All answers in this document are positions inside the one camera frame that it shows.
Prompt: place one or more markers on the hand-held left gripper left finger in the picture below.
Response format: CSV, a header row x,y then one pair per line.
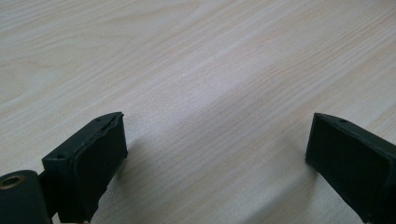
x,y
93,161

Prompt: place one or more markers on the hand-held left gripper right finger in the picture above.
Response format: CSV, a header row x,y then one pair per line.
x,y
355,161

